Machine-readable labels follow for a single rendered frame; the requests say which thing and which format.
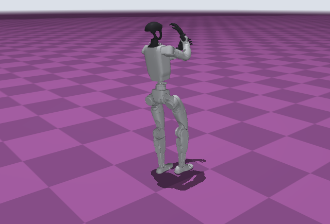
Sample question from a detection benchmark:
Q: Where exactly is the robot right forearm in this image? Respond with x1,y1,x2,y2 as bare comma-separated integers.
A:
180,36,191,57

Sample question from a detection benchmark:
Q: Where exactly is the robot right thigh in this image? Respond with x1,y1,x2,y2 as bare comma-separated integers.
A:
164,94,188,138

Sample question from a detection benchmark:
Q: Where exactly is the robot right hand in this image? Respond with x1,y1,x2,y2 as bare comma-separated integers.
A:
170,23,186,42

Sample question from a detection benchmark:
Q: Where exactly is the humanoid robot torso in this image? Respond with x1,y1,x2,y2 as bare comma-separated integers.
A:
144,43,171,105

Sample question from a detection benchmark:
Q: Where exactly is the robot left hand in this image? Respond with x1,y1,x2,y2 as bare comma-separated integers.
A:
176,39,192,50

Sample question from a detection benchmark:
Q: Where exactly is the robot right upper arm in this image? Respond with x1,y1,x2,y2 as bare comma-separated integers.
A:
161,45,191,61

